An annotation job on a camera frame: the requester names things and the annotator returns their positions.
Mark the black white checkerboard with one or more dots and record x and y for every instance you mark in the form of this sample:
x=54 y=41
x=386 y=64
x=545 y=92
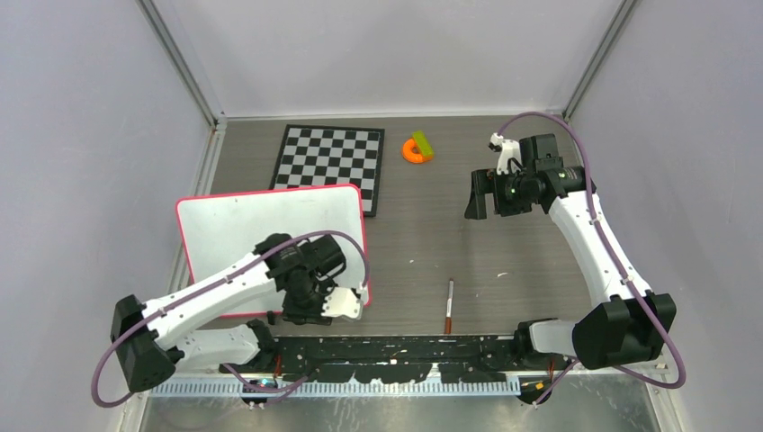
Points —
x=311 y=156

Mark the orange ring toy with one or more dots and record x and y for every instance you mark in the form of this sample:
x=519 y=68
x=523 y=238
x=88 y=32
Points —
x=410 y=154

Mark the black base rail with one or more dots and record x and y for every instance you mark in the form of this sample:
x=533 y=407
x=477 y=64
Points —
x=407 y=359

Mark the pink framed whiteboard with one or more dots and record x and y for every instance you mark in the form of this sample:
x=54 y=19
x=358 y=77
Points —
x=218 y=230

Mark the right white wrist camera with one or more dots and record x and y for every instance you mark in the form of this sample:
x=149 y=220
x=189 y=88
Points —
x=509 y=154

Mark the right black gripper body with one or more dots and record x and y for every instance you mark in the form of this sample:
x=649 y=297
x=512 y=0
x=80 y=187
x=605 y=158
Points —
x=513 y=193

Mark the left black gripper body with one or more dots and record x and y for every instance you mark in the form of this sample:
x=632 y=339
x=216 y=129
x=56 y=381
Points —
x=305 y=303

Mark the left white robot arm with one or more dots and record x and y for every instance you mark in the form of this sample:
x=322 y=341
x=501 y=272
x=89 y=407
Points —
x=155 y=339

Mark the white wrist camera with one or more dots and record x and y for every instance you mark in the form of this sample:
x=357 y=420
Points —
x=509 y=154
x=343 y=303

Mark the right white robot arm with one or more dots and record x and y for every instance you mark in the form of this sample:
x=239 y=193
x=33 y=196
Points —
x=618 y=331

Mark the green block toy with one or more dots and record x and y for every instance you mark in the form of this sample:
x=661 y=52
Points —
x=424 y=149

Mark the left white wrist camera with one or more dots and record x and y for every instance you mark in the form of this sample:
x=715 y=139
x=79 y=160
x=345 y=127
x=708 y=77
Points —
x=343 y=303

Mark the white slotted cable duct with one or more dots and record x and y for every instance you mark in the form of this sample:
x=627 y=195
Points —
x=430 y=387

